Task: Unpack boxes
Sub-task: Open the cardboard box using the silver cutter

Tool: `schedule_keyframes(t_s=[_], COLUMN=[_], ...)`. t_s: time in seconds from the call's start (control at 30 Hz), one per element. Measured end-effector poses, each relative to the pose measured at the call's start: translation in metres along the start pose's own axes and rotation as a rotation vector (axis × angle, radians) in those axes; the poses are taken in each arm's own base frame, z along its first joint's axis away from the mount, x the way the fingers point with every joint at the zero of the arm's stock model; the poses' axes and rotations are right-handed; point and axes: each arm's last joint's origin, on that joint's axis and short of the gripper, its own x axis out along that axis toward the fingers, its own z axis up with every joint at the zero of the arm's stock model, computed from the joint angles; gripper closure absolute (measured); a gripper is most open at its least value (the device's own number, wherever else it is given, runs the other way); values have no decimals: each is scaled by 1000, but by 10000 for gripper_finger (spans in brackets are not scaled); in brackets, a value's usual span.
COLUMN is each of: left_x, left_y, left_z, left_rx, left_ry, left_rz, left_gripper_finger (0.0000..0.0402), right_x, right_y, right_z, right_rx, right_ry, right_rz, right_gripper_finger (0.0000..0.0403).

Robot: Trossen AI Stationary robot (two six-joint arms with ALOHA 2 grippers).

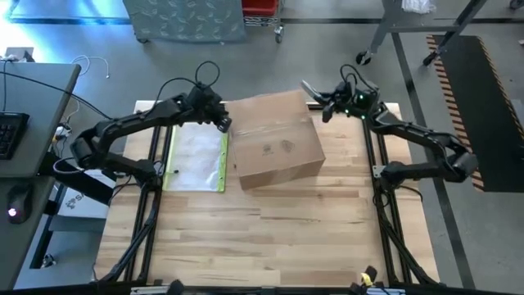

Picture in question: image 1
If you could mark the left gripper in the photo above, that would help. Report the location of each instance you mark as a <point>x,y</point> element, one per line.
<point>202,102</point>

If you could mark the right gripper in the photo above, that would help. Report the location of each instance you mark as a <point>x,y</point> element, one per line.
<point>356,100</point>

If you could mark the grey utility knife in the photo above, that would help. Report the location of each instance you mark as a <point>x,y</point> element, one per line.
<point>310,89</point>

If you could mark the brown taped cardboard box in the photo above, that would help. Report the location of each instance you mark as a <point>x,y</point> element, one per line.
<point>274,139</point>

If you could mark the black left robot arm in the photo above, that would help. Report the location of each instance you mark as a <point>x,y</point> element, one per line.
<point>123,127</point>

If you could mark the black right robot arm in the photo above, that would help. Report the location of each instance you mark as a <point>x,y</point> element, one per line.
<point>425,139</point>

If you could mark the clear pouch with green edge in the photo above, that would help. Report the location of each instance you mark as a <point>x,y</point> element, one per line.
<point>194,157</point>

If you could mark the grey leaf-patterned partition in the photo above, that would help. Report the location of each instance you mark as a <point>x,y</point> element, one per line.
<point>184,18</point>

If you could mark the white cloth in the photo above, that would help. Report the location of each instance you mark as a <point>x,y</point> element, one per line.
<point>417,5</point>

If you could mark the black mat with striped edge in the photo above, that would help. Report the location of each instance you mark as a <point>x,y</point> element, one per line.
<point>479,106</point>

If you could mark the white power strip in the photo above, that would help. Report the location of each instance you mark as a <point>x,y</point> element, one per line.
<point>62,132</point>

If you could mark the white box with logo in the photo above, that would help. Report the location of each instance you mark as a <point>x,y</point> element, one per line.
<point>82,201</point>

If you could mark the grey desk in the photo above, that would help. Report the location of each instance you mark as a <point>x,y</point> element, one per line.
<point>32,94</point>

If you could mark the black keyboard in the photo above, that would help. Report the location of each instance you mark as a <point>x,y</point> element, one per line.
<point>10,135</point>

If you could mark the black computer mouse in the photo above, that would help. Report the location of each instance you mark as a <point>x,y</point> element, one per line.
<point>18,202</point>

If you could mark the grey rolling table frame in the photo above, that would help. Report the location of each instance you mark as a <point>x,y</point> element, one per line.
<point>393,24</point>

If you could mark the black aluminium table frame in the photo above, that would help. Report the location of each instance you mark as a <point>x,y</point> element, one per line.
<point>151,213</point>

